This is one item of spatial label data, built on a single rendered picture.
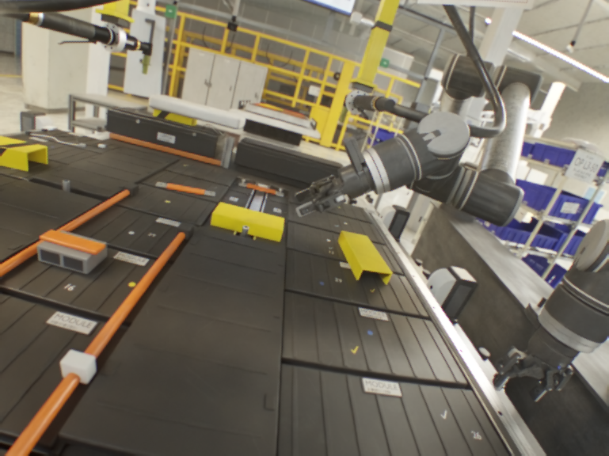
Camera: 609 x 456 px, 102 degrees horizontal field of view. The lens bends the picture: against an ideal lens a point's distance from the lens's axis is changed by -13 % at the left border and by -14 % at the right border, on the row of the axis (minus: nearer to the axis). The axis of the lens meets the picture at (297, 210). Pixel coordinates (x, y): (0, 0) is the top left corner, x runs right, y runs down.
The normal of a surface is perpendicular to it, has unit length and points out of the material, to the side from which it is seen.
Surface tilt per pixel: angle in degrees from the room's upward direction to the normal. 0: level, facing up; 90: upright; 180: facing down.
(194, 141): 90
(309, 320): 0
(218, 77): 90
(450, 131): 58
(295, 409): 0
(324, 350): 0
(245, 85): 90
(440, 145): 63
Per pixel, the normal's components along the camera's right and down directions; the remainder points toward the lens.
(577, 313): -0.82, -0.02
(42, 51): 0.01, 0.37
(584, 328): -0.64, 0.11
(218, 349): 0.27, -0.89
